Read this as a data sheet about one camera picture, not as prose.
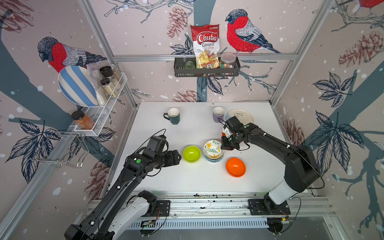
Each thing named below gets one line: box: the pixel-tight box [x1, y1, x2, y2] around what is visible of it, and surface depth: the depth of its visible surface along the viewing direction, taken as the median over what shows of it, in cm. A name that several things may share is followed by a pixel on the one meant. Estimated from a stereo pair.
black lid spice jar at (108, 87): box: [100, 78, 118, 98], surface depth 78 cm
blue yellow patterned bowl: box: [203, 152, 225, 163], surface depth 85 cm
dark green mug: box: [163, 107, 180, 125], surface depth 106 cm
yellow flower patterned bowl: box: [203, 139, 224, 160], surface depth 90 cm
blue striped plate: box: [57, 65, 99, 108], surface depth 68 cm
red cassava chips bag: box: [190, 24, 220, 69], surface depth 83 cm
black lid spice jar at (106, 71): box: [99, 66, 114, 77], surface depth 81 cm
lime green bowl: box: [183, 145, 202, 163], surface depth 92 cm
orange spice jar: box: [71, 110, 95, 130], surface depth 64 cm
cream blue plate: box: [225, 108, 254, 125], surface depth 116 cm
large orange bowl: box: [226, 157, 247, 178], surface depth 85 cm
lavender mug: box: [212, 106, 225, 123], surface depth 106 cm
